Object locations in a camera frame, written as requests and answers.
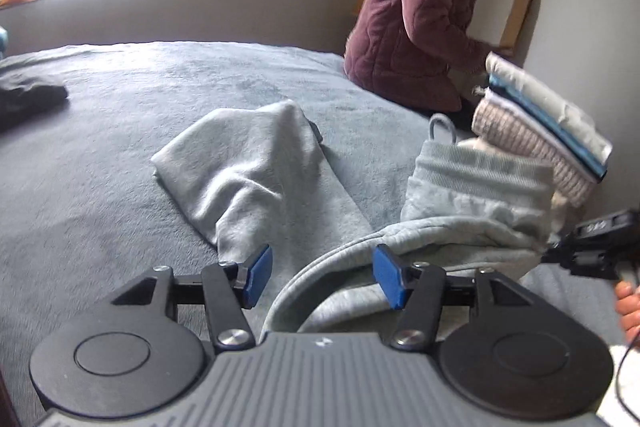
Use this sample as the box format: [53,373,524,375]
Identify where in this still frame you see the grey sweatpants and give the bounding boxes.
[152,101,553,336]

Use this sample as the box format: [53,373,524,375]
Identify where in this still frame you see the operator right hand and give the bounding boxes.
[615,281,640,345]

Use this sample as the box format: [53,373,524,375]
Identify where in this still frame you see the folded pink tweed garment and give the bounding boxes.
[472,95,597,207]

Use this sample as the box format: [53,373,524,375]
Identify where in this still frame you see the folded white top garment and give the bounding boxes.
[484,51,614,167]

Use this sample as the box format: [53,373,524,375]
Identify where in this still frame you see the folded blue garment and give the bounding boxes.
[487,74,609,180]

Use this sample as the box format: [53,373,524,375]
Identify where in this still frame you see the white fleece sleeve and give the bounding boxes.
[597,346,640,427]

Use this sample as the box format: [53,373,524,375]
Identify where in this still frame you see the person in maroon jacket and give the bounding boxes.
[344,0,495,114]

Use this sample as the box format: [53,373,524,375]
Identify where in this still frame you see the black garment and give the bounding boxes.
[1,74,68,131]

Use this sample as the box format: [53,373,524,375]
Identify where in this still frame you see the black cable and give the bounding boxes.
[614,336,640,410]

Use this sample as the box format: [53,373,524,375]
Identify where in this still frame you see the cardboard strip on wall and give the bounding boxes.
[499,0,532,49]

